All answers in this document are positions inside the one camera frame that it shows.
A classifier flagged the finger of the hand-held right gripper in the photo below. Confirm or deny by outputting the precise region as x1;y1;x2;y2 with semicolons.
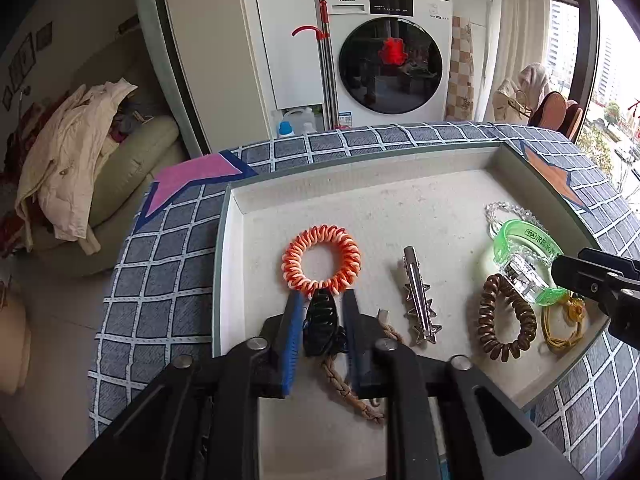
551;255;640;348
580;247;640;277

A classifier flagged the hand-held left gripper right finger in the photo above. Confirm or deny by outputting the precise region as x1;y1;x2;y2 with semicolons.
342;290;583;480

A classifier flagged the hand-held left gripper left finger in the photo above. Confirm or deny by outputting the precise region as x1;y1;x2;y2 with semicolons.
65;290;306;480

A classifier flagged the black hair claw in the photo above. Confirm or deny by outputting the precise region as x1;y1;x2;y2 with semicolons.
301;287;349;358

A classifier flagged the yellow sunflower hair tie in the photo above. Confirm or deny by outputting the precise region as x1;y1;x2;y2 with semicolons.
542;292;588;353

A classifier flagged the brown braided bracelet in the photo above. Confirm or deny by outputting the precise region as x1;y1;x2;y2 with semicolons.
320;309;403;426

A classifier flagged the green plastic bangle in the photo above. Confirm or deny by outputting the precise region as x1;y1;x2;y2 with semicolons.
492;218;571;307

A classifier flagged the brown spiral hair tie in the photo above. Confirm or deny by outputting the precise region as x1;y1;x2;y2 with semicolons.
477;274;538;363

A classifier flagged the clear bead bracelet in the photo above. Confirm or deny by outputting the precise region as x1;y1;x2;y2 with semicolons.
484;201;543;233

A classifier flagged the white shallow tray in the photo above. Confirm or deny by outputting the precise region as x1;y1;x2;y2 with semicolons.
212;141;618;480

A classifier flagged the silver star hair clip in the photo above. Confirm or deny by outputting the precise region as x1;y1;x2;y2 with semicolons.
402;246;443;346

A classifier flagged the grey checked tablecloth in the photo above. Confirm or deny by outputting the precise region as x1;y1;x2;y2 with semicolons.
87;121;640;480

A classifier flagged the brown chair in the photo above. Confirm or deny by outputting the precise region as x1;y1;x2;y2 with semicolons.
565;102;585;143
530;91;568;133

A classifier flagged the white hooded garment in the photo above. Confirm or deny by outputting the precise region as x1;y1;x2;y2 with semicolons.
492;62;551;123

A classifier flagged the white detergent jug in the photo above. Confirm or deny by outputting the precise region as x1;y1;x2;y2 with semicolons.
280;106;317;135

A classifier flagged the checked beige cloth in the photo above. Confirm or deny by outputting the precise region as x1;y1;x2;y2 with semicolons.
447;15;476;123

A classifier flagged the cream sofa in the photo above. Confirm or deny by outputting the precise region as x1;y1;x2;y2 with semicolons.
30;115;188;276

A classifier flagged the purple cloth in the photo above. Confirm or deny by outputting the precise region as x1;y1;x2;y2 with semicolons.
110;102;151;143

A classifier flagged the beige ottoman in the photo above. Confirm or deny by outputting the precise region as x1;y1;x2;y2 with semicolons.
0;290;31;396

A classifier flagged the cream jacket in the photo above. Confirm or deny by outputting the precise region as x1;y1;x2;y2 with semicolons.
15;79;138;256

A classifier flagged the dark red cloth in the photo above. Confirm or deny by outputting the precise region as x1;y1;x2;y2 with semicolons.
0;105;36;256

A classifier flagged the white cabinet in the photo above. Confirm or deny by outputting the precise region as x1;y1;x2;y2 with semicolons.
250;0;328;111

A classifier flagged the white washing machine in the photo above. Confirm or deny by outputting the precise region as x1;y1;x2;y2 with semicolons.
316;0;453;128

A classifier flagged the orange spiral hair tie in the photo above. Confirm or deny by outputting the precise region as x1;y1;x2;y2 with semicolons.
281;226;362;297

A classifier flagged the red handled mop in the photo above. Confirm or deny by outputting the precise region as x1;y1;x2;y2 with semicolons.
291;0;341;131

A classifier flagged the large wall picture frame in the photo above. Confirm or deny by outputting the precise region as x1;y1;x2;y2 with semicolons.
10;35;36;88

